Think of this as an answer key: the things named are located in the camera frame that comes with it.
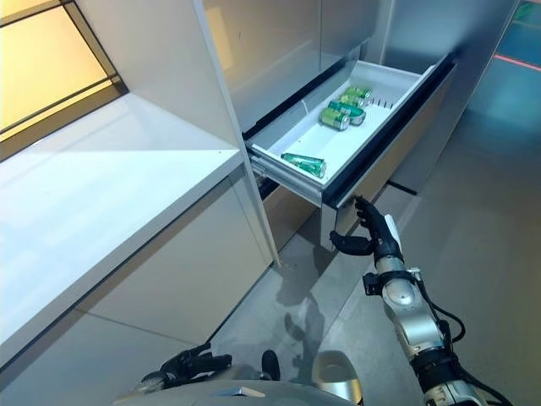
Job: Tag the black framed glass panel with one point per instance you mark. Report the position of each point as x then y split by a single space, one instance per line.
42 63

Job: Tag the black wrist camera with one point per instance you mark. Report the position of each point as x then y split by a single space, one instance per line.
371 284

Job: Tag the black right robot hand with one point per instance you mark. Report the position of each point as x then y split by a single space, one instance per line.
382 237

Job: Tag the silver robot leg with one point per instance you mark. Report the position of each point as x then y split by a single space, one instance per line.
338 376

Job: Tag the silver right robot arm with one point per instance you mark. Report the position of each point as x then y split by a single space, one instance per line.
406 296

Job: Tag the white counter cabinet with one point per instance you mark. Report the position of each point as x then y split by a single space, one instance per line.
105 190

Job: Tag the stainless steel fridge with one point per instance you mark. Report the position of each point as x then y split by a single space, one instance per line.
274 51

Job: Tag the black robot foot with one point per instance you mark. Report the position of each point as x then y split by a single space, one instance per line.
270 365

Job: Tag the green drink can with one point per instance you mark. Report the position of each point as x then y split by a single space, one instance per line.
346 108
334 117
304 162
357 91

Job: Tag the white tall side panel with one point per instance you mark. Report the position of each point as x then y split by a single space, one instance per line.
169 63

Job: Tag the beige fridge drawer panel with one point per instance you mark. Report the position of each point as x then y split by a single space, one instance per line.
287 215

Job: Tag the white fridge drawer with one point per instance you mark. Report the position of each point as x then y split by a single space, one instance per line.
304 135

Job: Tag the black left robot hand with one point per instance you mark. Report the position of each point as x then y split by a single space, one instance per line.
194 363

